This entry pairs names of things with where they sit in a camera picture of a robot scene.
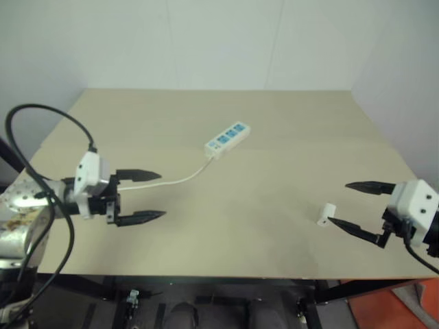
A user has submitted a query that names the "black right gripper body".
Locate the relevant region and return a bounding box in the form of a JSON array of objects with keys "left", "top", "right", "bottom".
[{"left": 381, "top": 204, "right": 413, "bottom": 241}]

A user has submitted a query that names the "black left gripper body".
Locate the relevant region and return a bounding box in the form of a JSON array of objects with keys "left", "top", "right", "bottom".
[{"left": 87, "top": 173, "right": 123, "bottom": 228}]

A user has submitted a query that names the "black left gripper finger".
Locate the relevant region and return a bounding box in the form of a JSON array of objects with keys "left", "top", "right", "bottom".
[
  {"left": 115, "top": 210, "right": 167, "bottom": 228},
  {"left": 115, "top": 168, "right": 163, "bottom": 183}
]

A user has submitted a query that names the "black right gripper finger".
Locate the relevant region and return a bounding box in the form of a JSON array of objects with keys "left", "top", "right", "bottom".
[
  {"left": 327, "top": 216, "right": 391, "bottom": 249},
  {"left": 344, "top": 180, "right": 396, "bottom": 197}
]

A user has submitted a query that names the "white plug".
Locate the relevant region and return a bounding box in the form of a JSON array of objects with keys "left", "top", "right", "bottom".
[{"left": 317, "top": 203, "right": 337, "bottom": 228}]

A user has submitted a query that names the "white blue power strip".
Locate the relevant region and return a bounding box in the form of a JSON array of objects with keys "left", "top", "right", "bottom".
[{"left": 204, "top": 121, "right": 252, "bottom": 160}]

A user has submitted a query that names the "orange red floor object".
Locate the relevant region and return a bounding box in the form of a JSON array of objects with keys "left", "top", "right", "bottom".
[{"left": 339, "top": 276, "right": 439, "bottom": 329}]

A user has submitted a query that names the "dark rounded shape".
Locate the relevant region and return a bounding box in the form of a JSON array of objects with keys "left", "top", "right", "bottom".
[{"left": 164, "top": 301, "right": 200, "bottom": 329}]

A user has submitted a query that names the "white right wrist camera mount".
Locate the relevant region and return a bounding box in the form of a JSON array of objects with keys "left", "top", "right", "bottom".
[{"left": 387, "top": 178, "right": 439, "bottom": 248}]

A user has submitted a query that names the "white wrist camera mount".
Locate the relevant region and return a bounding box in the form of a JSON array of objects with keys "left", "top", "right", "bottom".
[
  {"left": 387, "top": 178, "right": 439, "bottom": 248},
  {"left": 73, "top": 150, "right": 111, "bottom": 220}
]

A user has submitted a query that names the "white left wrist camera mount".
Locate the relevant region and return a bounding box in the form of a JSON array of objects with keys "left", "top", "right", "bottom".
[{"left": 73, "top": 150, "right": 111, "bottom": 220}]

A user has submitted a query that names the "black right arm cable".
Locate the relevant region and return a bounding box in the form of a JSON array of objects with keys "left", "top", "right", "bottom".
[{"left": 403, "top": 236, "right": 439, "bottom": 276}]

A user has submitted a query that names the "white power strip cord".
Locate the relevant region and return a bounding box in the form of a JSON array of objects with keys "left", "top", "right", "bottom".
[{"left": 116, "top": 156, "right": 215, "bottom": 191}]

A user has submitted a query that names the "black table frame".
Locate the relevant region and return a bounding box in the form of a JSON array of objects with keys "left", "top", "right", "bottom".
[{"left": 32, "top": 273, "right": 428, "bottom": 329}]

